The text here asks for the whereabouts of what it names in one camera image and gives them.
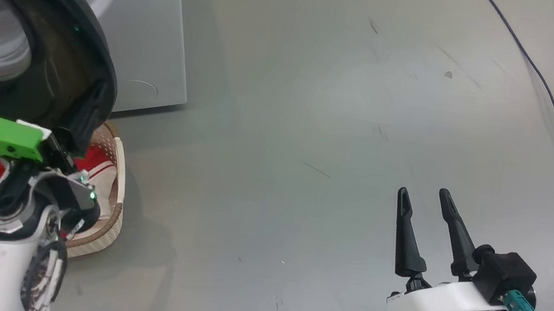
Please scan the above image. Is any red and white shirt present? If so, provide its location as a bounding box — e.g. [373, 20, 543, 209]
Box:
[0, 128, 117, 223]

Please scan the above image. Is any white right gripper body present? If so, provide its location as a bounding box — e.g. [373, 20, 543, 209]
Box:
[384, 268, 515, 311]

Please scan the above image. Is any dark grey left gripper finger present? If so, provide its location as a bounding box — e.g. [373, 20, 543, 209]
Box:
[61, 77, 110, 158]

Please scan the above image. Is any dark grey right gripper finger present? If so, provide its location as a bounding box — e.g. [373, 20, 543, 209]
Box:
[425, 187, 491, 283]
[383, 185, 441, 283]

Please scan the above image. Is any dark floor cable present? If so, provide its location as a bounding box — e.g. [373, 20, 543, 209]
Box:
[440, 0, 554, 236]

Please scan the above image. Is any cream perforated laundry basket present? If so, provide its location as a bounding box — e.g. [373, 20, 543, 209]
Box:
[0, 104, 139, 284]

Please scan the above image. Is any black cable bundle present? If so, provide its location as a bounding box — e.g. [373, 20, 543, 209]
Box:
[17, 233, 72, 311]

